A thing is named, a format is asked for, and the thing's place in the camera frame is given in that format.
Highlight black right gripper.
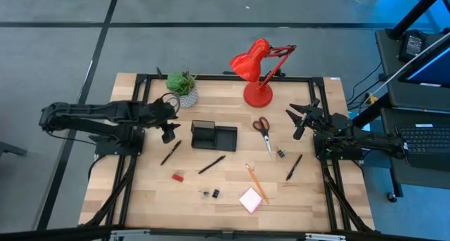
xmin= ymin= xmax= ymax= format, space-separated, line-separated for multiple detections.
xmin=285 ymin=98 xmax=333 ymax=141

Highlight red-handled scissors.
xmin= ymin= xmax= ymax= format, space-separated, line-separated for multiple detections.
xmin=252 ymin=116 xmax=274 ymax=157

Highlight red desk lamp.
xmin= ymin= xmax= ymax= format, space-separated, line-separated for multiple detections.
xmin=229 ymin=37 xmax=297 ymax=109

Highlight black power adapter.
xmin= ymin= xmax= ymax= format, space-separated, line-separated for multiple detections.
xmin=398 ymin=29 xmax=428 ymax=63

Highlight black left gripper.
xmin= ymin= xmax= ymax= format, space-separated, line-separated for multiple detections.
xmin=139 ymin=100 xmax=181 ymax=144

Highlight orange pencil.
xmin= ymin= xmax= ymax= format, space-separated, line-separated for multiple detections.
xmin=245 ymin=163 xmax=270 ymax=205

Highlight black side desk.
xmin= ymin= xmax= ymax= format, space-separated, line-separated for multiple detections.
xmin=351 ymin=0 xmax=450 ymax=204

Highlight pink sticky note pad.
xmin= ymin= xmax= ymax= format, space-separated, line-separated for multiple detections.
xmin=238 ymin=187 xmax=264 ymax=214

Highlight green artificial succulent plant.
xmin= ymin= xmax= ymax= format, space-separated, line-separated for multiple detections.
xmin=165 ymin=70 xmax=197 ymax=97

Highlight black keyboard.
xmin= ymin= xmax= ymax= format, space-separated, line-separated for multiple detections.
xmin=395 ymin=124 xmax=450 ymax=171

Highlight black aluminium table frame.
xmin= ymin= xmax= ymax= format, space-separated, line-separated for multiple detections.
xmin=79 ymin=67 xmax=375 ymax=235

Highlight black mesh desk organizer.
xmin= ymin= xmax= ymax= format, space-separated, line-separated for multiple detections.
xmin=190 ymin=119 xmax=238 ymax=152

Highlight black monitor blue screen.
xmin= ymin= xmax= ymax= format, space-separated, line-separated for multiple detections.
xmin=397 ymin=33 xmax=450 ymax=89

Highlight white triangle-patterned plant pot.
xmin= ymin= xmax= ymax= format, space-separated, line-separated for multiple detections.
xmin=174 ymin=86 xmax=199 ymax=109

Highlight black pen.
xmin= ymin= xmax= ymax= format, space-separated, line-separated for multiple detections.
xmin=285 ymin=153 xmax=304 ymax=182
xmin=197 ymin=155 xmax=226 ymax=175
xmin=160 ymin=139 xmax=183 ymax=167

